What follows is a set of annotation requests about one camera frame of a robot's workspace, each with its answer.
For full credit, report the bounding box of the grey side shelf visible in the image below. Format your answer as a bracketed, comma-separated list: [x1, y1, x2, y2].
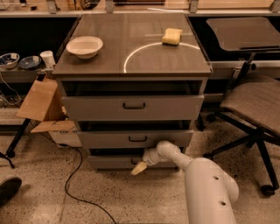
[0, 69, 53, 83]

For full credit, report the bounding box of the grey drawer cabinet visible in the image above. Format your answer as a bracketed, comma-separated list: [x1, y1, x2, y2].
[52, 12, 214, 172]

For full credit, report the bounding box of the dark blue plate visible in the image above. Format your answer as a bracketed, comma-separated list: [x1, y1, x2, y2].
[18, 56, 41, 70]

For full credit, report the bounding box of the blue patterned bowl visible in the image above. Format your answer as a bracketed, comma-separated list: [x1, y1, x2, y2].
[0, 52, 20, 69]

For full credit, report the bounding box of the white paper cup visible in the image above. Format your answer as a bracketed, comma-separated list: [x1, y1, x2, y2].
[40, 51, 55, 68]

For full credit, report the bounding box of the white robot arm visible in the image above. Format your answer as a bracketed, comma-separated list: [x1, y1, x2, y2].
[131, 141, 239, 224]

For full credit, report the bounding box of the grey drawer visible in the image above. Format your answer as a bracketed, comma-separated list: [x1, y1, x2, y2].
[87, 153, 186, 171]
[78, 130, 193, 149]
[62, 95, 204, 121]

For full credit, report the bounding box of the black office chair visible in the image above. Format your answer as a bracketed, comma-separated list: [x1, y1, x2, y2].
[204, 17, 280, 197]

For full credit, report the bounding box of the yellow sponge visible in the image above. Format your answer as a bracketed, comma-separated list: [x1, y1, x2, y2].
[162, 28, 183, 46]

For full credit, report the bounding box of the black floor cable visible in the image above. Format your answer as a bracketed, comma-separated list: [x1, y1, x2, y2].
[58, 143, 118, 224]

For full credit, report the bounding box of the grey bottom drawer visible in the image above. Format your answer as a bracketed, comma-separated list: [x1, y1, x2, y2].
[87, 153, 186, 171]

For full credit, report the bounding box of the grey middle drawer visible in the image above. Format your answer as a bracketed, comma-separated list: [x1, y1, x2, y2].
[78, 130, 193, 149]

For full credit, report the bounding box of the black tripod leg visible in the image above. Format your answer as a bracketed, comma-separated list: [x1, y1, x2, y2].
[6, 118, 30, 158]

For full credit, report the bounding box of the brown cardboard box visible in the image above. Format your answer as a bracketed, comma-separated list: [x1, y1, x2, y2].
[17, 78, 81, 147]

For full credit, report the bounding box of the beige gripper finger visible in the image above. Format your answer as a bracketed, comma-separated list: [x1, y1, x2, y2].
[131, 161, 147, 176]

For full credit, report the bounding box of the white bowl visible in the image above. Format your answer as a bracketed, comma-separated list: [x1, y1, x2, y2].
[66, 36, 103, 60]

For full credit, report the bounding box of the grey top drawer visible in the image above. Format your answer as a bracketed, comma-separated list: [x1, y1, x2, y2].
[62, 95, 204, 121]

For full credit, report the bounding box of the black shoe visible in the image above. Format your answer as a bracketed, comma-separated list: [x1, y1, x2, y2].
[0, 177, 22, 206]

